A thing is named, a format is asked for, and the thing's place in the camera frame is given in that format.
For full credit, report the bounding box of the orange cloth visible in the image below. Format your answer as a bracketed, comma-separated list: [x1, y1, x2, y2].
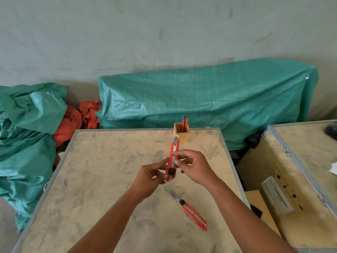
[54, 100, 102, 147]

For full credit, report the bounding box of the brown cardboard piece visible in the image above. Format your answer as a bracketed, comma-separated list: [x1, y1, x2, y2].
[245, 190, 282, 237]

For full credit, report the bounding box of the crumpled green tarpaulin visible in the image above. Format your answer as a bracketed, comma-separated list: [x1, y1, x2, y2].
[0, 83, 68, 232]

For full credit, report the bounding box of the green tarpaulin cover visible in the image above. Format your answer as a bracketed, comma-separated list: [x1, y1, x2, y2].
[96, 58, 318, 151]

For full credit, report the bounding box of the person's left hand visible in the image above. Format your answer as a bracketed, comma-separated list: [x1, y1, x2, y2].
[130, 157, 169, 204]

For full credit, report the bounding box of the small wooden box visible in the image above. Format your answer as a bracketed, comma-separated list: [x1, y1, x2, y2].
[173, 122, 190, 144]

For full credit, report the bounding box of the black object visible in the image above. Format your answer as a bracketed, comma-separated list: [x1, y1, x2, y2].
[324, 124, 337, 141]

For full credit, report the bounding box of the black plastic bag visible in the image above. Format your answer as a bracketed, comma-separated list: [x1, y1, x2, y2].
[247, 133, 261, 149]

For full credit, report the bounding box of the person's right forearm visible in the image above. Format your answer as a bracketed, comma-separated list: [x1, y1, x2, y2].
[207, 179, 298, 253]

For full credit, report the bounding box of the person's left forearm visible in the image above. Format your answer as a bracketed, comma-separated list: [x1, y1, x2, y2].
[67, 189, 141, 253]

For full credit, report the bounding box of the white paper label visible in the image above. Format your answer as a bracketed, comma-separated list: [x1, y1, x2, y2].
[261, 176, 294, 216]

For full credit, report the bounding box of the wooden crate with metal edges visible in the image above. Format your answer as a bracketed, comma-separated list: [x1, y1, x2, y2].
[236, 120, 337, 249]

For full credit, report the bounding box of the person's right hand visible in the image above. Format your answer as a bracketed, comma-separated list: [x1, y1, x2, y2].
[172, 150, 219, 188]

